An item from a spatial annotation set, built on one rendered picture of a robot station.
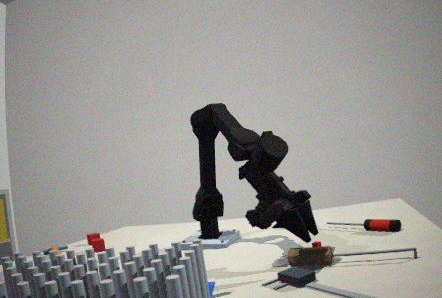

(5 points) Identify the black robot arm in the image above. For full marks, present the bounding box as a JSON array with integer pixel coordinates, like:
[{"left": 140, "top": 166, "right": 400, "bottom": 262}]
[{"left": 190, "top": 103, "right": 288, "bottom": 239}]

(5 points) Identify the red and black screwdriver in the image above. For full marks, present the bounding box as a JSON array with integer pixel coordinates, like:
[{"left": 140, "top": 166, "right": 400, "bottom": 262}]
[{"left": 327, "top": 219, "right": 402, "bottom": 232}]

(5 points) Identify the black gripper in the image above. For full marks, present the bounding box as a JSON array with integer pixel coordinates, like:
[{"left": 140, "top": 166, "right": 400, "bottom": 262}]
[{"left": 256, "top": 173, "right": 318, "bottom": 243}]

